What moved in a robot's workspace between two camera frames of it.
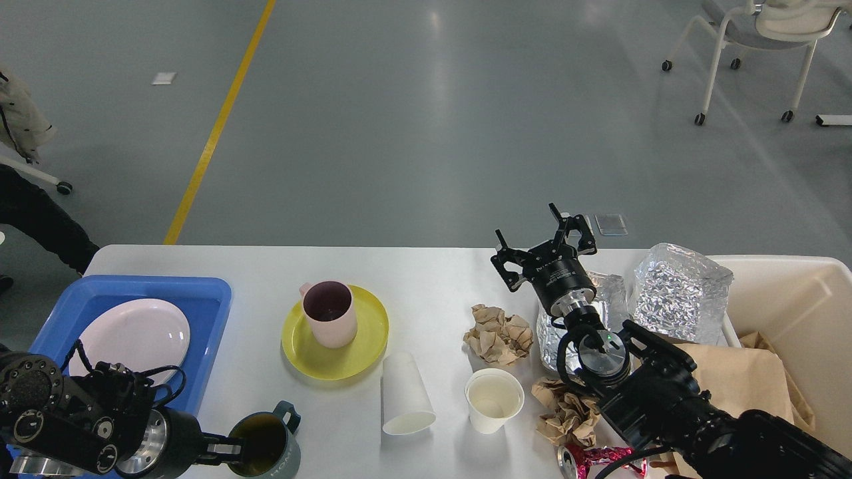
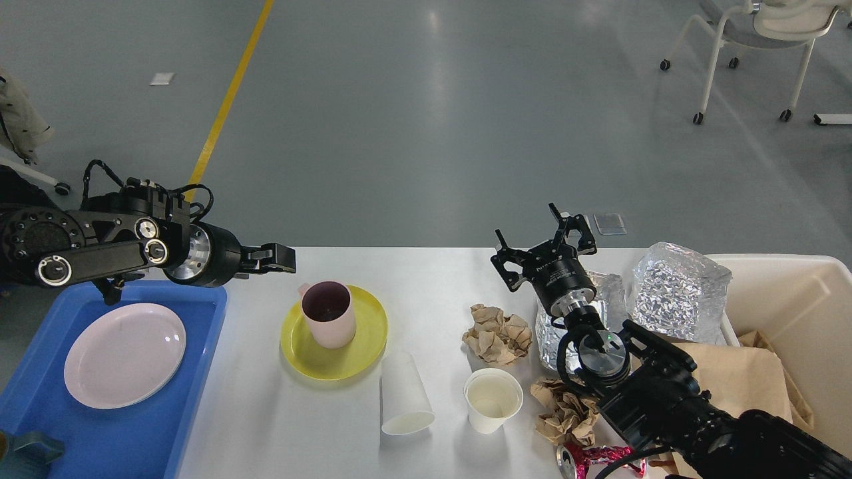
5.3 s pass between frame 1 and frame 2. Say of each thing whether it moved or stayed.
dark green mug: moved
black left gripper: moved
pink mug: stayed
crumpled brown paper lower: stayed
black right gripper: stayed
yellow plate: stayed
